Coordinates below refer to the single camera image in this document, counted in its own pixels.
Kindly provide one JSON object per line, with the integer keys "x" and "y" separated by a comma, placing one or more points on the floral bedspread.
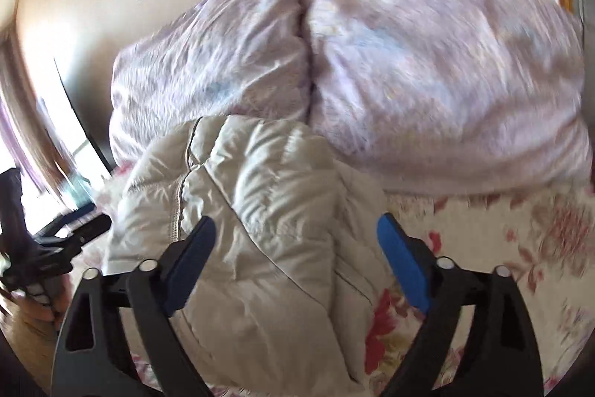
{"x": 511, "y": 248}

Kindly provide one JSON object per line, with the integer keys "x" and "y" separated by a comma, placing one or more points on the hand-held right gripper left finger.
{"x": 190, "y": 266}

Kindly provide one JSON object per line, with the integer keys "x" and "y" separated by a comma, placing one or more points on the small lilac pillow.
{"x": 209, "y": 67}

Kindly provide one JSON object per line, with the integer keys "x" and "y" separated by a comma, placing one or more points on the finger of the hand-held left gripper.
{"x": 83, "y": 232}

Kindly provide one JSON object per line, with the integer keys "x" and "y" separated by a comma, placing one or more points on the person's left hand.
{"x": 46, "y": 304}

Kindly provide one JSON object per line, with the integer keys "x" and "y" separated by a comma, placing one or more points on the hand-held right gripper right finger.
{"x": 402, "y": 257}

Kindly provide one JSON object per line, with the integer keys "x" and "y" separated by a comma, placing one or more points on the large lilac pillow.
{"x": 437, "y": 76}

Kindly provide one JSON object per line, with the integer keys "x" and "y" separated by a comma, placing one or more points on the beige down jacket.
{"x": 260, "y": 201}

